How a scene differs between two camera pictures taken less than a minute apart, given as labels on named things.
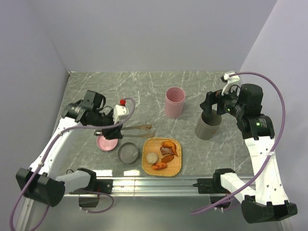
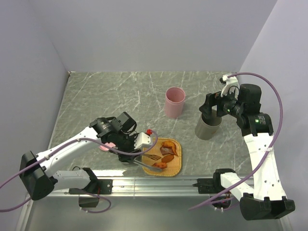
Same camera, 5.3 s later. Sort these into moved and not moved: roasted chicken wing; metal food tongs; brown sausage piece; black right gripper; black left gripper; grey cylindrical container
Moved: black left gripper; metal food tongs
Not moved: grey cylindrical container; brown sausage piece; black right gripper; roasted chicken wing
